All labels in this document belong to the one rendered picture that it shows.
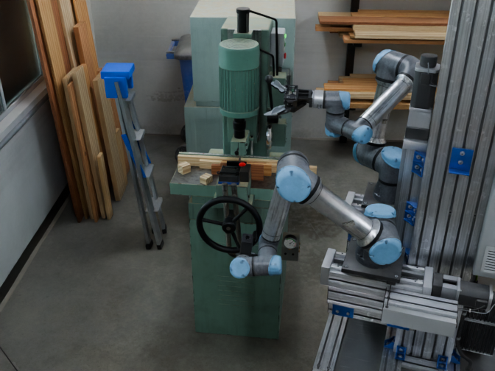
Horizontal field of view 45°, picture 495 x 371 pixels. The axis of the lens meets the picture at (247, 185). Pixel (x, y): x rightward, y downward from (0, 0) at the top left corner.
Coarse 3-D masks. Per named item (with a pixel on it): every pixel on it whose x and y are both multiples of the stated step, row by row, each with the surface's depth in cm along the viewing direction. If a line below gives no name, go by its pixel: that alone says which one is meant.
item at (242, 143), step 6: (246, 132) 276; (234, 138) 271; (240, 138) 271; (246, 138) 271; (234, 144) 269; (240, 144) 268; (246, 144) 270; (234, 150) 270; (240, 150) 270; (246, 150) 271
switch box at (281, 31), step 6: (282, 30) 277; (270, 36) 275; (282, 36) 274; (270, 42) 276; (282, 42) 275; (270, 48) 277; (282, 48) 277; (282, 54) 278; (270, 60) 280; (282, 60) 280
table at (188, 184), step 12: (192, 168) 282; (180, 180) 271; (192, 180) 271; (216, 180) 271; (252, 180) 271; (264, 180) 271; (180, 192) 271; (192, 192) 270; (204, 192) 270; (252, 192) 266; (264, 192) 266; (228, 204) 260; (252, 204) 260
